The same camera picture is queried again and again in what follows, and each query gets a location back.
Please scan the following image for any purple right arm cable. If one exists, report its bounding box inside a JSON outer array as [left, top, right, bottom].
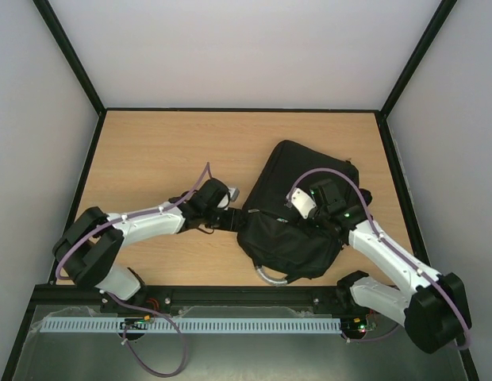
[[287, 167, 473, 350]]

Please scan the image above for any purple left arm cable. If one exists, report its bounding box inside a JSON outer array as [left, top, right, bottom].
[[55, 161, 213, 375]]

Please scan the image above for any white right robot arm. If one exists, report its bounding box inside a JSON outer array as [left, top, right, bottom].
[[286, 179, 472, 354]]

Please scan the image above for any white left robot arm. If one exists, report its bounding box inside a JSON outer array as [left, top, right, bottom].
[[52, 178, 240, 302]]

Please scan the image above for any black student backpack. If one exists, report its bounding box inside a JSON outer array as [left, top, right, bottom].
[[237, 140, 359, 286]]

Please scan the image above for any light blue cable duct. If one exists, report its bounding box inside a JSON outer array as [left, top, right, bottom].
[[39, 317, 341, 334]]

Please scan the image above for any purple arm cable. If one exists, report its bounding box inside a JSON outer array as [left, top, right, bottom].
[[287, 167, 473, 350], [55, 161, 213, 375]]

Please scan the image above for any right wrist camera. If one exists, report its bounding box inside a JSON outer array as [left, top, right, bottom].
[[286, 187, 317, 220]]

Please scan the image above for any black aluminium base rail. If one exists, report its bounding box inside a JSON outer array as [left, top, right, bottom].
[[29, 284, 352, 316]]

